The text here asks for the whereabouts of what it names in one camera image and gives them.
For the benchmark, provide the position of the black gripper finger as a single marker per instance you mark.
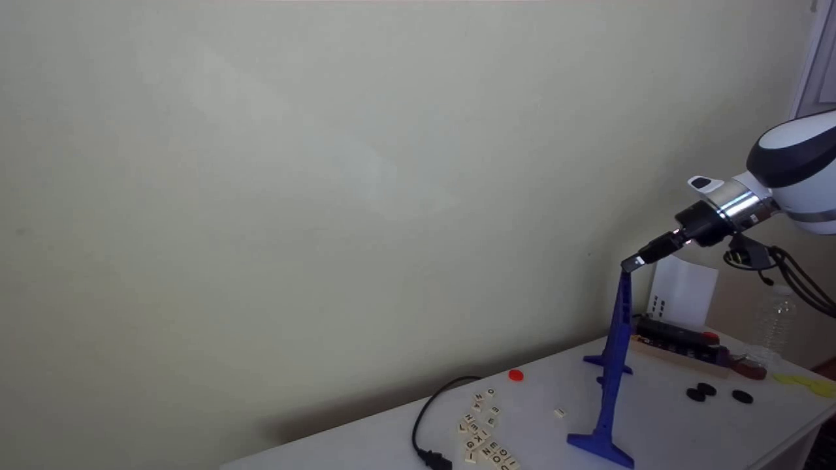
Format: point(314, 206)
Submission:
point(659, 241)
point(659, 251)

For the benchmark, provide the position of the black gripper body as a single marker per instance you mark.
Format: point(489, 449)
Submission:
point(704, 226)

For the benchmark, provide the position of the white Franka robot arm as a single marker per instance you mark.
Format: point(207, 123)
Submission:
point(800, 166)

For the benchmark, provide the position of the blue connect four rack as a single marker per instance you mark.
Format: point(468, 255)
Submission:
point(617, 367)

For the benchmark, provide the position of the white rectangular container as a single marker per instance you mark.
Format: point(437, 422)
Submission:
point(682, 291)

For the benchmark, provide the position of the yellow game disc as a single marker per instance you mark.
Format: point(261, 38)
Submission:
point(821, 390)
point(796, 382)

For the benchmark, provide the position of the white shelf table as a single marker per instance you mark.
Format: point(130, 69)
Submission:
point(695, 432)

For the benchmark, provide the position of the red game disc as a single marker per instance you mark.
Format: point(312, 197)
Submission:
point(515, 373)

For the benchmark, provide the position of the cream letter tile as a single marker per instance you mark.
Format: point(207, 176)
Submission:
point(501, 454)
point(484, 398)
point(470, 449)
point(481, 407)
point(470, 426)
point(557, 412)

